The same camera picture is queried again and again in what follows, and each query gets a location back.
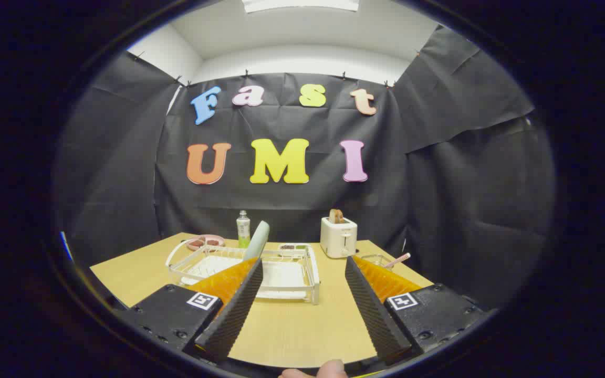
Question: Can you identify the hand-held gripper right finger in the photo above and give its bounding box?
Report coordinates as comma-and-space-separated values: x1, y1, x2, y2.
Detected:
345, 256, 489, 365

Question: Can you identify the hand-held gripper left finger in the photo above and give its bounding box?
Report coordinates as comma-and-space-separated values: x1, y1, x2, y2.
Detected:
116, 257, 264, 364

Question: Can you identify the metal wire basket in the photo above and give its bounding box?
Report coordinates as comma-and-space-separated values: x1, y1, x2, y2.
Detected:
360, 254, 395, 269

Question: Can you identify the white wire dish rack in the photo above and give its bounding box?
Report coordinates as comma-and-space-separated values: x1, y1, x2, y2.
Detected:
165, 237, 321, 306

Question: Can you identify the pale green plate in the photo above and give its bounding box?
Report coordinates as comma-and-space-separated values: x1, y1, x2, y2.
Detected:
243, 220, 270, 261

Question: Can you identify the pink bowl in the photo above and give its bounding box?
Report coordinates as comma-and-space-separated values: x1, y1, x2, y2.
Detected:
185, 234, 225, 251

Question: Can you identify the clear bottle with green liquid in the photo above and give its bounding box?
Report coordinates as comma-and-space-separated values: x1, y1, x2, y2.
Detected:
236, 211, 251, 249

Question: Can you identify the white toaster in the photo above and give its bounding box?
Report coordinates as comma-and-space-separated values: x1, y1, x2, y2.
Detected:
320, 216, 358, 259

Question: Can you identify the ceiling light panel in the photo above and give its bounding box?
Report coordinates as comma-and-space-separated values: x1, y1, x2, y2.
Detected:
242, 0, 361, 14

